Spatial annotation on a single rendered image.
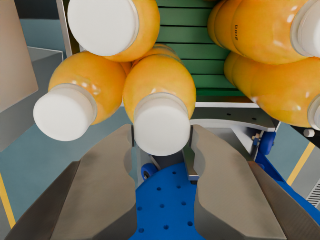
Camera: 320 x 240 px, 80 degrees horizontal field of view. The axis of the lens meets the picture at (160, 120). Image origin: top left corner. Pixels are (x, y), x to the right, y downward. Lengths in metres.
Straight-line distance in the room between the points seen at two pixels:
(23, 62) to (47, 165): 1.61
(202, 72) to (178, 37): 0.07
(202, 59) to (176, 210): 0.25
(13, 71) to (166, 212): 0.24
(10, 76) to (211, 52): 0.28
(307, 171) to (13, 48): 2.09
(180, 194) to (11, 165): 1.78
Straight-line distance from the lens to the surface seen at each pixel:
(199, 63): 0.35
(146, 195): 0.30
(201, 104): 0.29
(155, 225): 0.28
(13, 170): 2.02
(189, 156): 0.29
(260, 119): 0.39
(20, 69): 0.26
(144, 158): 0.40
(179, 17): 0.34
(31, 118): 1.11
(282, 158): 1.90
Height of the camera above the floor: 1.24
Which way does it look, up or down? 63 degrees down
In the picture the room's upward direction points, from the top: 177 degrees clockwise
